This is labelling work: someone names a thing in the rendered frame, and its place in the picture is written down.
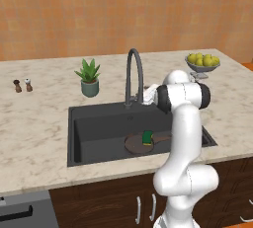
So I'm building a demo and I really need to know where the grey dishwasher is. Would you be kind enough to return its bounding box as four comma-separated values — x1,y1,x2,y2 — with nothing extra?
0,190,60,228

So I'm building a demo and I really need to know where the green and yellow sponge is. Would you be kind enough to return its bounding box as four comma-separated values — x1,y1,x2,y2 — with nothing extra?
141,129,155,147

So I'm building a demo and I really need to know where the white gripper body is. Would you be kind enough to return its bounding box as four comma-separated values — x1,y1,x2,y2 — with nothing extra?
142,84,159,107

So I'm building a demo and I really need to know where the dark grey curved tap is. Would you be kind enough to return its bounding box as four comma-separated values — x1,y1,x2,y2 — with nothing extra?
124,47,145,110

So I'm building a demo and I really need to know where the dark brown pan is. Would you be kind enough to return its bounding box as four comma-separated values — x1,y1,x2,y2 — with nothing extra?
124,131,174,156

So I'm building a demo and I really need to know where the dark wood cupboard door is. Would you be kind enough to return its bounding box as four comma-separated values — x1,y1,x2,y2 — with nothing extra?
48,173,148,228
145,186,170,228

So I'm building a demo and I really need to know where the grey fruit bowl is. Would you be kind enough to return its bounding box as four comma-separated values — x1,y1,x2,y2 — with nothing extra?
184,56,221,80

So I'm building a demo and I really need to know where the dark grey sink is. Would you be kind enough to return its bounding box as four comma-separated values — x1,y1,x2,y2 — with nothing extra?
66,101,218,168

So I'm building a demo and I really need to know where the silver cupboard handle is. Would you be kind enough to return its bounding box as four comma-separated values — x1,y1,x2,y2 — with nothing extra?
148,192,157,223
134,195,142,225

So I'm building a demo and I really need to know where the black dishwasher handle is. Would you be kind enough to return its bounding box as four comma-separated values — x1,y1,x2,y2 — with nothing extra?
0,204,35,223

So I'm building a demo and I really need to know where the dark wood drawer run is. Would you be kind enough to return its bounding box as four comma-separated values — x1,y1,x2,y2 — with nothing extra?
192,157,253,228

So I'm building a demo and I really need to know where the green plant in grey pot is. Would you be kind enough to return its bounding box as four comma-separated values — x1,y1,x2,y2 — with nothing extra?
73,57,102,99

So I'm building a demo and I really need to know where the brown white-topped salt shaker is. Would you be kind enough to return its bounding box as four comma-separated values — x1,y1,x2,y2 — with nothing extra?
24,77,34,93

